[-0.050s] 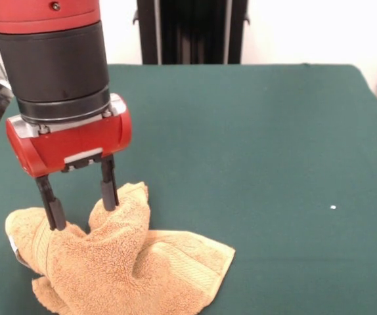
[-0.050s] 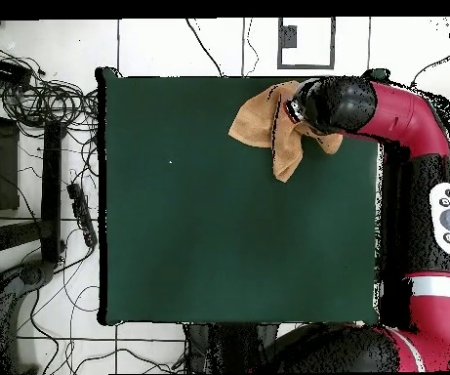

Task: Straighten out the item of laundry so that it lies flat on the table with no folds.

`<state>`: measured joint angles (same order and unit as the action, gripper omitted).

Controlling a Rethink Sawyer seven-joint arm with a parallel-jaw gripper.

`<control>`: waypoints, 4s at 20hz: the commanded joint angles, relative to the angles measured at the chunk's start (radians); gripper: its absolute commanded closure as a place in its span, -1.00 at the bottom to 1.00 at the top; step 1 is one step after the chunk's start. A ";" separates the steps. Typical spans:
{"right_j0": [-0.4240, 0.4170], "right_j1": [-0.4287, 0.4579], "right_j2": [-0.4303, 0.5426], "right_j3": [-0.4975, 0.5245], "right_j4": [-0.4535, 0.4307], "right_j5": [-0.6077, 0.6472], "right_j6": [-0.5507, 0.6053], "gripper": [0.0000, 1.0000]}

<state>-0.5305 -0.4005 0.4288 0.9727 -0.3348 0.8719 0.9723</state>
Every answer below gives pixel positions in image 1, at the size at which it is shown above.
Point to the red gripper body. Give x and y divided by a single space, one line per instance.
77 144

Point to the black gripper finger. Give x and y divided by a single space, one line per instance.
55 213
109 193

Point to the orange terry towel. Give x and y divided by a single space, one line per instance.
109 262

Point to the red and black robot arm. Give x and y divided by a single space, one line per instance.
54 65

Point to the dark green table cloth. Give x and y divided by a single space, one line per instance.
274 164

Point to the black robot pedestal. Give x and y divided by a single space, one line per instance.
191 33

